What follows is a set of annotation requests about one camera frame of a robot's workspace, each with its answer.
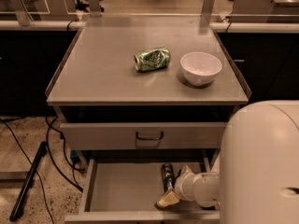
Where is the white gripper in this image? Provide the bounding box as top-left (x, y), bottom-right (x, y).
top-left (156, 164), bottom-right (195, 209)

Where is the crushed green soda can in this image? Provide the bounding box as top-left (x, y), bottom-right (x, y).
top-left (134, 47), bottom-right (171, 73)

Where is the grey top drawer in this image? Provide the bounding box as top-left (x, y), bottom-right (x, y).
top-left (61, 122), bottom-right (226, 150)

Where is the grey drawer cabinet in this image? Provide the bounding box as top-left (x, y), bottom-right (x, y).
top-left (45, 15), bottom-right (252, 224)

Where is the grey open middle drawer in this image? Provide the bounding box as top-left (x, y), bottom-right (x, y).
top-left (64, 148), bottom-right (220, 224)

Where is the black bar on floor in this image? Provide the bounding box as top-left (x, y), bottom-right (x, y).
top-left (9, 141), bottom-right (46, 222)

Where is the dark top drawer handle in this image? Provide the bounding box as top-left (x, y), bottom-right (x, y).
top-left (135, 132), bottom-right (164, 141)

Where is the white bowl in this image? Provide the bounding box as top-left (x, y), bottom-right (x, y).
top-left (180, 51), bottom-right (222, 86)

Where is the redbull can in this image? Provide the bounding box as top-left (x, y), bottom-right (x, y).
top-left (161, 163), bottom-right (175, 191)

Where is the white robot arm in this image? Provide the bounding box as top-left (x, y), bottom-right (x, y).
top-left (157, 101), bottom-right (299, 224)

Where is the black floor cable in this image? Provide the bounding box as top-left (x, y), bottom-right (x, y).
top-left (0, 115), bottom-right (85, 224)

